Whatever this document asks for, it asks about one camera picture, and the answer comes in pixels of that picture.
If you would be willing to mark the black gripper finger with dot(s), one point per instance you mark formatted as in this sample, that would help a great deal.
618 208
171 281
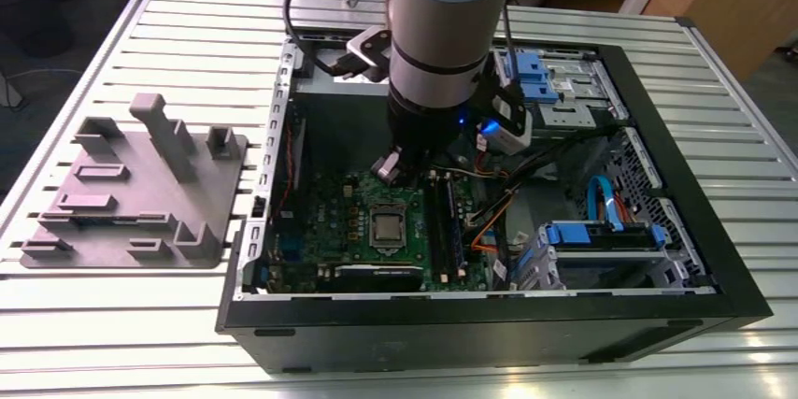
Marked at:
385 167

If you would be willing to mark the silver CPU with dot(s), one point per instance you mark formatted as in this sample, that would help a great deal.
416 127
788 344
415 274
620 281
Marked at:
388 231

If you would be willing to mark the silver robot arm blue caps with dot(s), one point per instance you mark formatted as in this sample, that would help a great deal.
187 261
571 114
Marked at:
436 53

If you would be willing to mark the black RAM slot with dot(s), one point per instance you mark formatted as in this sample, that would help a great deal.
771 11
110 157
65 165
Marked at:
437 226
456 226

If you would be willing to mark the silver power supply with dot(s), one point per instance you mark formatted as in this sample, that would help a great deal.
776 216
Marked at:
348 87

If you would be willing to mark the green motherboard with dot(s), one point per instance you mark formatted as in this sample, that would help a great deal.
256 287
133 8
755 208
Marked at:
336 231

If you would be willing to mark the black graphics card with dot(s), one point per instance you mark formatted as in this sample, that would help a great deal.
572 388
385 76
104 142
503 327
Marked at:
373 277

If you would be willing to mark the silver drive cage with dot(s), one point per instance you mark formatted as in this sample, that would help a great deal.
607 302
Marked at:
574 118

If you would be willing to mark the blue carrier with disk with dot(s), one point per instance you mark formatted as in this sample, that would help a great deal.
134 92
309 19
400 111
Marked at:
574 233

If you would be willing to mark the grey parts rack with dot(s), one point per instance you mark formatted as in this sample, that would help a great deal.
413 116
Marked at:
156 184

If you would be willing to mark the black PC case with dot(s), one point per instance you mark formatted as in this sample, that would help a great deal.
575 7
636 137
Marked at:
436 338

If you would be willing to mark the silver disk bay cage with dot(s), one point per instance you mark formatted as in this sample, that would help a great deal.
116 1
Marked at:
604 255

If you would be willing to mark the dark RAM stick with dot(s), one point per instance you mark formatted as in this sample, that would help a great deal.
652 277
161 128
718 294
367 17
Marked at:
100 220

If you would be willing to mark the wooden cabinet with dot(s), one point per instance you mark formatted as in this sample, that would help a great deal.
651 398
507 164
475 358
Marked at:
735 6

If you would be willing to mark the black chair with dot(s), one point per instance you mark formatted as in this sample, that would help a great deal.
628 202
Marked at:
37 6

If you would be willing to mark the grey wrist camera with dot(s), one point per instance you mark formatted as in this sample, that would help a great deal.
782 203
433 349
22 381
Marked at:
367 51

